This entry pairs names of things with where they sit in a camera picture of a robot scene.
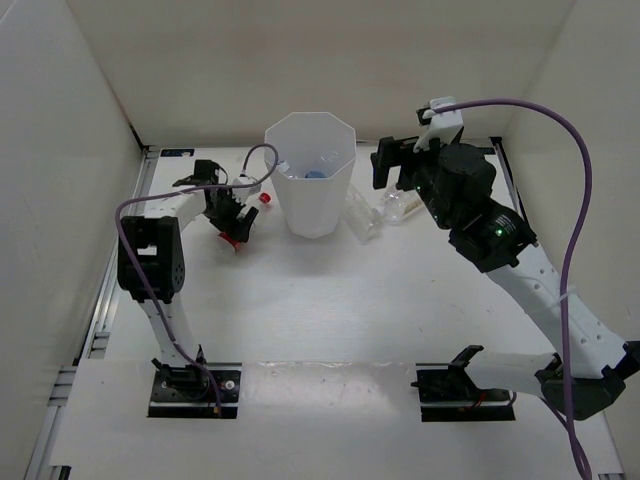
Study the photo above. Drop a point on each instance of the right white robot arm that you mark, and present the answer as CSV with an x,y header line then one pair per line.
x,y
589,364

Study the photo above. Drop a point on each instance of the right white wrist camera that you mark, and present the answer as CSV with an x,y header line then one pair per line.
x,y
443,126

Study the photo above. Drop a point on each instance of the left blue logo sticker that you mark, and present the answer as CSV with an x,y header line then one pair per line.
x,y
177,152

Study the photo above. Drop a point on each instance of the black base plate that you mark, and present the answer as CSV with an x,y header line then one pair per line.
x,y
184,393
445,398

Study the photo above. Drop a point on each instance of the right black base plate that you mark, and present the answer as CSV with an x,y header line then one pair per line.
x,y
445,398

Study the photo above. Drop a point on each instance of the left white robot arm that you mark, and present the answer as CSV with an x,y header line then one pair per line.
x,y
151,265

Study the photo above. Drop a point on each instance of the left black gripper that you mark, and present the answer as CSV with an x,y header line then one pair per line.
x,y
232,225

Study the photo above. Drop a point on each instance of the left aluminium frame rail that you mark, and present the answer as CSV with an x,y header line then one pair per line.
x,y
94,343

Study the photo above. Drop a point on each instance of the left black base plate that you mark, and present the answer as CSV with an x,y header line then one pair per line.
x,y
184,393

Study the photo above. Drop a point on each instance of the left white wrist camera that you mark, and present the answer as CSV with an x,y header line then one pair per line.
x,y
244,187

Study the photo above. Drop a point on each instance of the red label plastic bottle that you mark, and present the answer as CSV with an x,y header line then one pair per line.
x,y
249,221

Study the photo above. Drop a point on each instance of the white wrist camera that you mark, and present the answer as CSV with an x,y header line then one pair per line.
x,y
244,187
443,126

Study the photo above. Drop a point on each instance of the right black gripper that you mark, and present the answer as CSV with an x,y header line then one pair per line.
x,y
388,155

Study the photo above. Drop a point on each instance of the white octagonal plastic bin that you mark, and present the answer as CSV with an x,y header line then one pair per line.
x,y
311,207

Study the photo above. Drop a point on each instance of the large white cap bottle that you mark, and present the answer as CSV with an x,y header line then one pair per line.
x,y
395,206

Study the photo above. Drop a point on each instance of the small clear plastic bottle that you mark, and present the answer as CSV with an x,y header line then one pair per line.
x,y
360,217

